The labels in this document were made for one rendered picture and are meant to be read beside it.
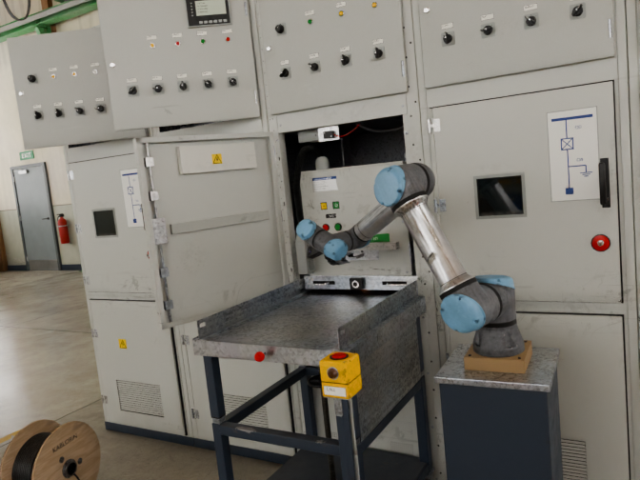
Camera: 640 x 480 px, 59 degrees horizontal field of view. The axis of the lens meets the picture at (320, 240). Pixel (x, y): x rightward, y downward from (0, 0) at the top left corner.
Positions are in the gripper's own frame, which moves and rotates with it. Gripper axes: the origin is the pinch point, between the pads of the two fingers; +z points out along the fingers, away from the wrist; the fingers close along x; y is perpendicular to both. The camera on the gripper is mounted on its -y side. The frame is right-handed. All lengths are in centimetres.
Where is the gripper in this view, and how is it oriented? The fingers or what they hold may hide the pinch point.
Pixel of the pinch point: (342, 260)
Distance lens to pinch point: 231.5
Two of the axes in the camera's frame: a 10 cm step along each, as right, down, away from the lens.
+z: 4.7, 3.6, 8.0
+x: 1.5, -9.3, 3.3
